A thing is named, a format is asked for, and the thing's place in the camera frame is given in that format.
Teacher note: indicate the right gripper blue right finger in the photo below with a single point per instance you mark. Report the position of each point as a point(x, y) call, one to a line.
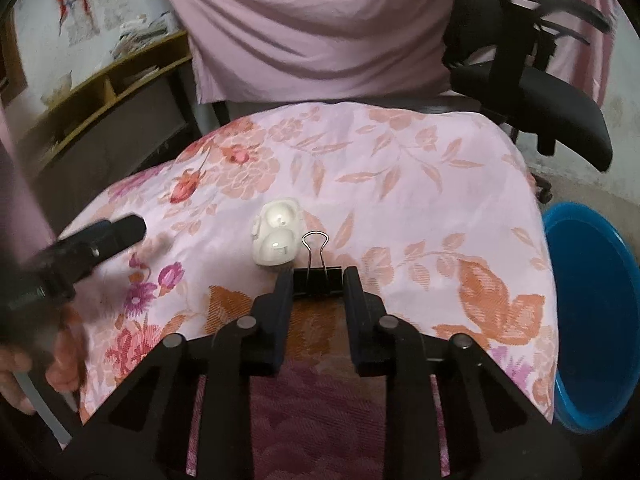
point(366, 339)

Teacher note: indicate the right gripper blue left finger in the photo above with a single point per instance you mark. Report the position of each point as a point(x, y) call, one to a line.
point(272, 313)

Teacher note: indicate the black binder clip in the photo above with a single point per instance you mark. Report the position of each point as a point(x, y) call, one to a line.
point(317, 281)

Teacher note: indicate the white earbud case tray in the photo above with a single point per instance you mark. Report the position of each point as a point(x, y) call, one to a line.
point(277, 233)

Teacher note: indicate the person's left hand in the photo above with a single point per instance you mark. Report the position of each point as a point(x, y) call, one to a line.
point(64, 362)

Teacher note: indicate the pink curtain left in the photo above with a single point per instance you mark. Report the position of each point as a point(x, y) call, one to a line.
point(24, 228)

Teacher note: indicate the floral pink tablecloth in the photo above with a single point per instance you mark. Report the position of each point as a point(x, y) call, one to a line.
point(437, 213)

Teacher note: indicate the wooden shelf unit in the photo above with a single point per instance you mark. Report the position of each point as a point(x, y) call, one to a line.
point(59, 128)

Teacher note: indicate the blue plastic bucket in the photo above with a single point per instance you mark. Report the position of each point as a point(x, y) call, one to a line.
point(597, 295)

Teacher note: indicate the stack of papers on shelf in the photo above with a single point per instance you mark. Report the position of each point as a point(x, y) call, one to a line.
point(140, 33)

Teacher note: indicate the black office chair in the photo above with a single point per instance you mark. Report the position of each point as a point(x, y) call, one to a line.
point(497, 53)

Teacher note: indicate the pink sheet on wall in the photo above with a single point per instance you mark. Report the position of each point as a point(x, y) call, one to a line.
point(301, 50)

